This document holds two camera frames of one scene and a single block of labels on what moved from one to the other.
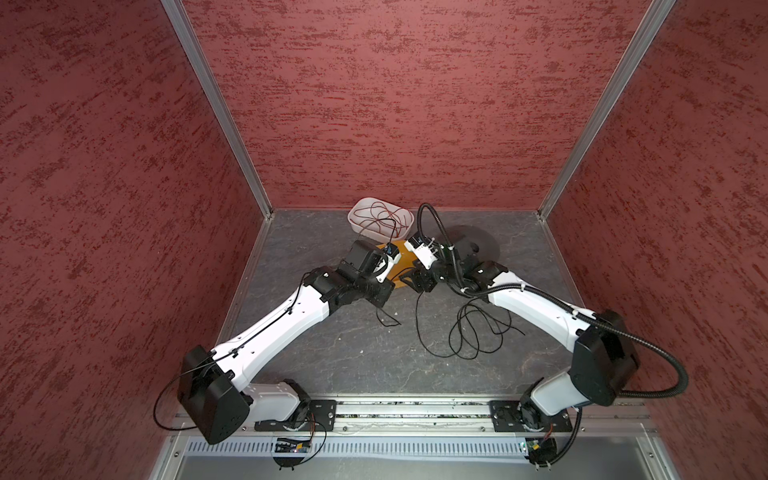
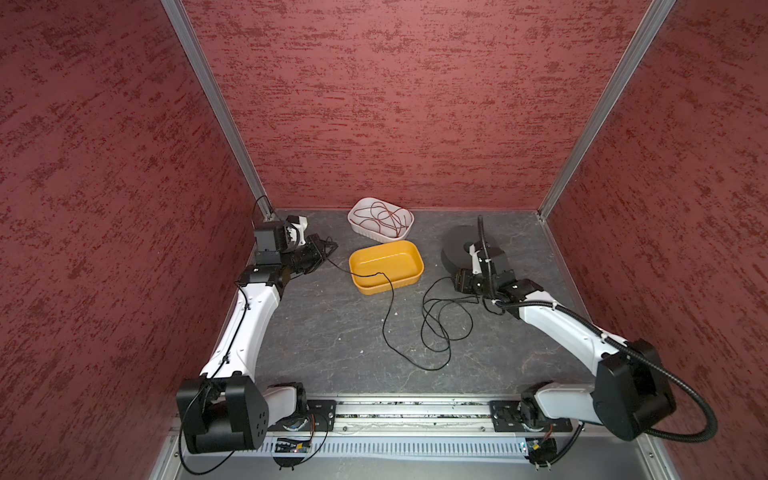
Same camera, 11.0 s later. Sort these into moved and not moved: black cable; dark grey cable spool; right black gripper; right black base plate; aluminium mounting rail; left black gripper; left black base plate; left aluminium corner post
Moved: left black gripper; black cable; right black gripper
Not moved: dark grey cable spool; aluminium mounting rail; right black base plate; left aluminium corner post; left black base plate
